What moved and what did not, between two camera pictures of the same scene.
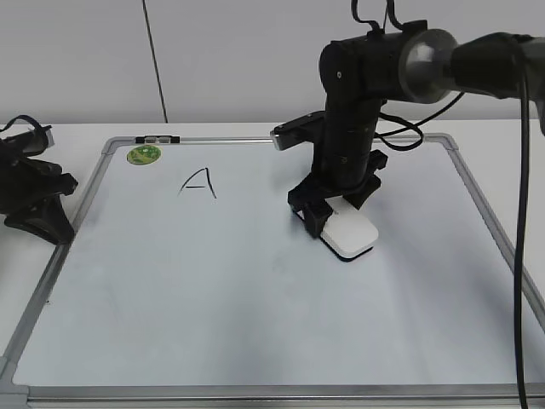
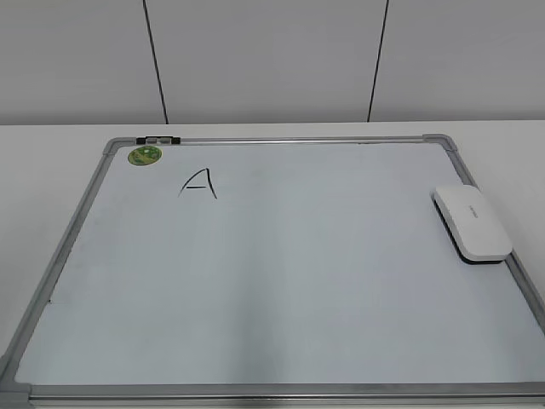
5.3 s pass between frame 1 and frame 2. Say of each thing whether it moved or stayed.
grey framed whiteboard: stayed
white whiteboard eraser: moved
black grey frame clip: stayed
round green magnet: stayed
